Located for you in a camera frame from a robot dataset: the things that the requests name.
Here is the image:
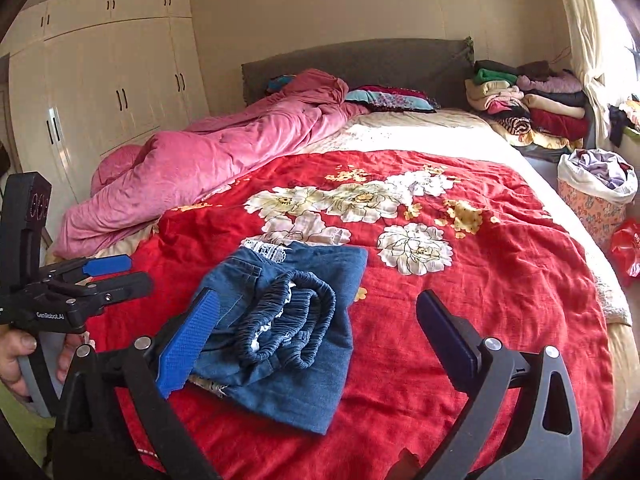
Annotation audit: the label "clothes on windowsill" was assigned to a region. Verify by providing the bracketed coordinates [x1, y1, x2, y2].
[607, 94, 640, 147]

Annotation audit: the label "green clothing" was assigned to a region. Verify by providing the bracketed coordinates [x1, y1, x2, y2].
[0, 384, 57, 467]

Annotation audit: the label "cream curtain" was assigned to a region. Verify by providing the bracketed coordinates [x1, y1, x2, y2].
[550, 0, 640, 136]

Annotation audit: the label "lilac garment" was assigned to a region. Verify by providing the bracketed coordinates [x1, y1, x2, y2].
[574, 150, 632, 191]

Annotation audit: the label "dark grey headboard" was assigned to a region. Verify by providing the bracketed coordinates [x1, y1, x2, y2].
[241, 37, 476, 109]

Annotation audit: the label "blue denim pants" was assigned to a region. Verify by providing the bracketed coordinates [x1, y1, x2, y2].
[187, 239, 369, 436]

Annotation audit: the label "pile of folded clothes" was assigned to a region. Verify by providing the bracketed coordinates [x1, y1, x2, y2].
[464, 59, 594, 155]

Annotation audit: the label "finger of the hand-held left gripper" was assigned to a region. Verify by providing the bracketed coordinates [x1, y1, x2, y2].
[46, 254, 134, 282]
[75, 272, 154, 312]

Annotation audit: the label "red floral blanket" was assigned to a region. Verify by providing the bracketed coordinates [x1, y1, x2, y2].
[82, 150, 617, 480]

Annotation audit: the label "colourful patterned pillow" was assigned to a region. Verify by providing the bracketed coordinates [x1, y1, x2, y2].
[344, 85, 442, 114]

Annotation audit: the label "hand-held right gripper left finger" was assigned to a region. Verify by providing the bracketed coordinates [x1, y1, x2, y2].
[52, 287, 223, 480]

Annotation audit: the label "red plastic bag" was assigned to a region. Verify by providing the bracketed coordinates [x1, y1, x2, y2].
[608, 218, 640, 289]

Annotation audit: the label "cream wardrobe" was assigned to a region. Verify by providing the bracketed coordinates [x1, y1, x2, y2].
[0, 0, 212, 243]

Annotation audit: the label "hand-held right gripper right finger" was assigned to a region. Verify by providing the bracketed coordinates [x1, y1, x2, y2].
[400, 289, 586, 480]

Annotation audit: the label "floral laundry basket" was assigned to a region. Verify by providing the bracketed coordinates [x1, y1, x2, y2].
[556, 148, 639, 247]

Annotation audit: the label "pink quilt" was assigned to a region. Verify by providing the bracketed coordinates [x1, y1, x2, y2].
[52, 67, 372, 261]

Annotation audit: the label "person's left hand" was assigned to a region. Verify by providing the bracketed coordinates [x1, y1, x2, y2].
[0, 331, 87, 397]

